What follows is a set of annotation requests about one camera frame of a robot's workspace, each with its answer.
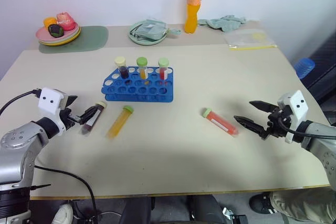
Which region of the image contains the black case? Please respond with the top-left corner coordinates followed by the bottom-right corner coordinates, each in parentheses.
top-left (306, 31), bottom-right (336, 127)

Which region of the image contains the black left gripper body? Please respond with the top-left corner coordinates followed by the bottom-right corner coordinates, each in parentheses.
top-left (59, 98), bottom-right (83, 131)

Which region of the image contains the blue test tube rack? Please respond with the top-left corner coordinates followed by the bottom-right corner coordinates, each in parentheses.
top-left (101, 66), bottom-right (175, 103)

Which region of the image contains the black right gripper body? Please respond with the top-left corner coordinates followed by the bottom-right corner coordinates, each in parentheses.
top-left (265, 105), bottom-right (292, 140)

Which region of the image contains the orange soda plastic bottle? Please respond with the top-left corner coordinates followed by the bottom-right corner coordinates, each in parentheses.
top-left (184, 0), bottom-right (205, 35)

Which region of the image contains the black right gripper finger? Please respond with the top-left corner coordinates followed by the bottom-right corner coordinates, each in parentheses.
top-left (233, 115), bottom-right (269, 140)
top-left (249, 100), bottom-right (279, 114)

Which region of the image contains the dark purple green toy food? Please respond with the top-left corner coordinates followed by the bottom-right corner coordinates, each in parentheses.
top-left (47, 24), bottom-right (65, 38)

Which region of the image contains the blue ribbed cylinder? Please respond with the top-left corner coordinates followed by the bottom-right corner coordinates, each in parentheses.
top-left (293, 57), bottom-right (316, 80)

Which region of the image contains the black body cable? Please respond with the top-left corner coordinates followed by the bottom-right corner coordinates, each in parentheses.
top-left (33, 165), bottom-right (99, 224)

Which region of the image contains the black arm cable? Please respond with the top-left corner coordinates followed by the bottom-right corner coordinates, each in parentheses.
top-left (277, 116), bottom-right (336, 140)
top-left (0, 89), bottom-right (42, 116)

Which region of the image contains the stack of coloured plates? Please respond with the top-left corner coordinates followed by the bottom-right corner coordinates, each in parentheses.
top-left (38, 26), bottom-right (81, 47)

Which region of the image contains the green-capped red liquid tube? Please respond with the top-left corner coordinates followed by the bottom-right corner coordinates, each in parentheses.
top-left (202, 107), bottom-right (239, 137)
top-left (157, 57), bottom-right (170, 81)

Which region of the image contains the pink toy food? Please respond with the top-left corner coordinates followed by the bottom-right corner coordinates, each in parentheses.
top-left (56, 12), bottom-right (77, 31)

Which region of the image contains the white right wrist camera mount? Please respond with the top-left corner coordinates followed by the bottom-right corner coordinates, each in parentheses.
top-left (277, 90), bottom-right (309, 144)

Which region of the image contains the pale green folded pouch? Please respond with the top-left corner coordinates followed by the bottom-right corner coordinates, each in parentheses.
top-left (134, 19), bottom-right (169, 41)

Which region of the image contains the green-capped orange liquid tube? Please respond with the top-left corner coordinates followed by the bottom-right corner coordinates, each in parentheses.
top-left (136, 57), bottom-right (149, 81)
top-left (106, 105), bottom-right (134, 139)

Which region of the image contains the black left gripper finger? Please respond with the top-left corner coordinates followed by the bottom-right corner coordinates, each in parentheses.
top-left (78, 105), bottom-right (102, 125)
top-left (66, 95), bottom-right (79, 109)

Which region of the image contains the green placemat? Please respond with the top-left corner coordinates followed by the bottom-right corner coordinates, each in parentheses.
top-left (38, 25), bottom-right (109, 55)

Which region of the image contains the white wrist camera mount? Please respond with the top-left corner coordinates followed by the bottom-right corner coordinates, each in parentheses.
top-left (277, 90), bottom-right (309, 144)
top-left (37, 87), bottom-right (69, 136)

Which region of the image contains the pale green handled plate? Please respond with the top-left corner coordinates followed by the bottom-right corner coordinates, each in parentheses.
top-left (128, 19), bottom-right (182, 46)

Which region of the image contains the yellow-capped purple liquid tube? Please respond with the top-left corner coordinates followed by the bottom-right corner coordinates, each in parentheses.
top-left (79, 101), bottom-right (108, 135)
top-left (114, 56), bottom-right (130, 79)

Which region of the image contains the pale green cloth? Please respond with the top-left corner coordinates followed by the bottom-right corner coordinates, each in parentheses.
top-left (197, 14), bottom-right (248, 33)

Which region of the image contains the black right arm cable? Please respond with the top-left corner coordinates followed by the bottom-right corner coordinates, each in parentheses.
top-left (277, 116), bottom-right (336, 140)

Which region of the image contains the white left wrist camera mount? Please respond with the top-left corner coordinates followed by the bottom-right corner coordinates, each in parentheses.
top-left (37, 87), bottom-right (69, 136)

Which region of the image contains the orange toy food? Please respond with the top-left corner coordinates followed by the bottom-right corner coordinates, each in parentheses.
top-left (43, 17), bottom-right (58, 29)

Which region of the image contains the khaki trouser leg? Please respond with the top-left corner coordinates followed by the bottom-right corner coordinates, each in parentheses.
top-left (269, 185), bottom-right (336, 224)

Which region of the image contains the clear plastic zip bag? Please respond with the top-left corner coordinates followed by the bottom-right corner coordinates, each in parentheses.
top-left (224, 29), bottom-right (278, 51)

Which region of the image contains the black shoe with white stripes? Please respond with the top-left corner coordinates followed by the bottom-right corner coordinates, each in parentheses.
top-left (248, 191), bottom-right (279, 216)

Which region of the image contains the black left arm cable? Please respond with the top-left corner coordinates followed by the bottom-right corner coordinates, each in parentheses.
top-left (0, 89), bottom-right (42, 116)

